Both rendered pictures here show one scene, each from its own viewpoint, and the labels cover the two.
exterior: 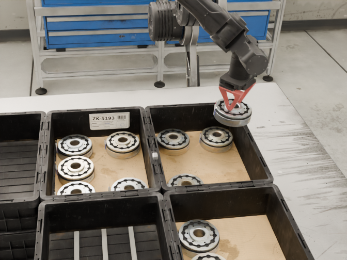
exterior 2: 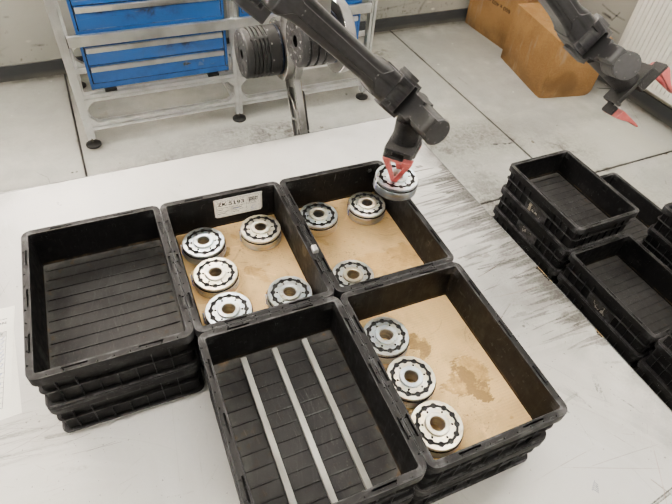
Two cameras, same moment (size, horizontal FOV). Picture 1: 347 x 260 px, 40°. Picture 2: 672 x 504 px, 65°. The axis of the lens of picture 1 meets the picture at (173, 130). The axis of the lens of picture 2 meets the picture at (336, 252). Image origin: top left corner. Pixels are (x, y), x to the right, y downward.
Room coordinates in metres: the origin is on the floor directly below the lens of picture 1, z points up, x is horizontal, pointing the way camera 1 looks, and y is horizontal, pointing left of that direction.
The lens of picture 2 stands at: (0.22, 0.22, 1.80)
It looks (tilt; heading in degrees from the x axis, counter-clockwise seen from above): 46 degrees down; 344
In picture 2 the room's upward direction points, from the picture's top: 6 degrees clockwise
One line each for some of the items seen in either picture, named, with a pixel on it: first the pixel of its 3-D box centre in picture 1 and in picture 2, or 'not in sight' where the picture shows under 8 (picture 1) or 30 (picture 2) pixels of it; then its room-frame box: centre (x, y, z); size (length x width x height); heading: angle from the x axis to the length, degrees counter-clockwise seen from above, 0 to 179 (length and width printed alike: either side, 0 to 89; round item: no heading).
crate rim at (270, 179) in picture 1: (203, 143); (361, 221); (1.13, -0.09, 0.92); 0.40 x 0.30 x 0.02; 11
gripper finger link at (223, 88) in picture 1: (234, 93); (399, 161); (1.13, -0.16, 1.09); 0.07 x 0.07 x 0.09; 57
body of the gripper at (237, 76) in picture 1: (240, 68); (406, 132); (1.14, -0.17, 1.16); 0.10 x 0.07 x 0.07; 147
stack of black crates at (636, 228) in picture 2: not in sight; (611, 225); (1.63, -1.44, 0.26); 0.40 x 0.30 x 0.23; 13
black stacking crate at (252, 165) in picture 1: (201, 157); (359, 235); (1.13, -0.09, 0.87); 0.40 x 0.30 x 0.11; 11
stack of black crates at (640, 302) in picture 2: not in sight; (618, 310); (1.15, -1.14, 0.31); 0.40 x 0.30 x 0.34; 13
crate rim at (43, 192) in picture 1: (98, 149); (242, 249); (1.07, 0.21, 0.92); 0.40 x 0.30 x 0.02; 11
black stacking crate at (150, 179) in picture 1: (99, 164); (243, 264); (1.07, 0.21, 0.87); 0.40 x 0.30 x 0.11; 11
